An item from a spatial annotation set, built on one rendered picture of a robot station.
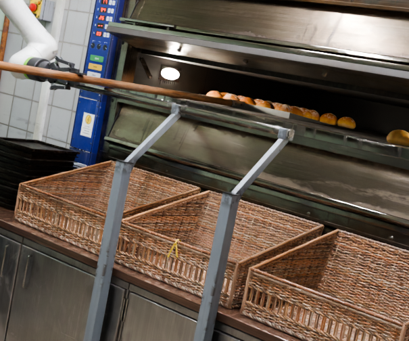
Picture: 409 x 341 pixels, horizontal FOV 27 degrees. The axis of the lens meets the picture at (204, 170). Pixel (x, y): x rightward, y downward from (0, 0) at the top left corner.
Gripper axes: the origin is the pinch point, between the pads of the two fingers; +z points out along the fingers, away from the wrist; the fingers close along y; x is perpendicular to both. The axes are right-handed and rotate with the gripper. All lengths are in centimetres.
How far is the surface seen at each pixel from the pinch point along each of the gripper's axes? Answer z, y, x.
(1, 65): 1.8, 0.2, 35.7
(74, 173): -24, 41, -28
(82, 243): 18, 59, -1
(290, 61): 68, -20, -37
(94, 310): 41, 77, 9
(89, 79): 1.7, -0.3, -4.5
